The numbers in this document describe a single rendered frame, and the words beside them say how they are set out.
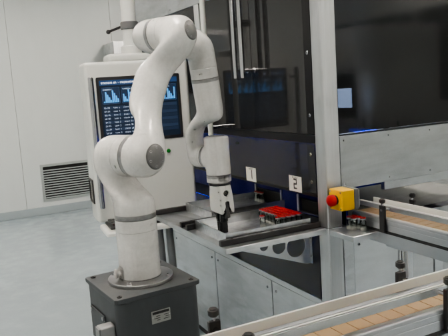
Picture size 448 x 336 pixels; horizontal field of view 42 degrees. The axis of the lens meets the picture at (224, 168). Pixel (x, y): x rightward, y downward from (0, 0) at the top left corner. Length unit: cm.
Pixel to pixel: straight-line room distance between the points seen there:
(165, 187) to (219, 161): 96
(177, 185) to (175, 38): 129
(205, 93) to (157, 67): 24
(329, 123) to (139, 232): 78
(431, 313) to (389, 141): 108
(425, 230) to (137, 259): 88
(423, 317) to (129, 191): 86
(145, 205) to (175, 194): 123
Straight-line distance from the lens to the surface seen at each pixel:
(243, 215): 226
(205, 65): 187
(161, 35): 173
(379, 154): 220
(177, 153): 285
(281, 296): 247
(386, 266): 231
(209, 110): 189
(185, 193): 289
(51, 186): 736
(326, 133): 204
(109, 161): 166
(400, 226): 197
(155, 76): 170
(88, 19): 748
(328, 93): 204
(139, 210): 165
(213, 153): 192
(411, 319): 122
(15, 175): 729
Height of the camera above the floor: 140
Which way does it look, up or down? 8 degrees down
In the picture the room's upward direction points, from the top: 4 degrees counter-clockwise
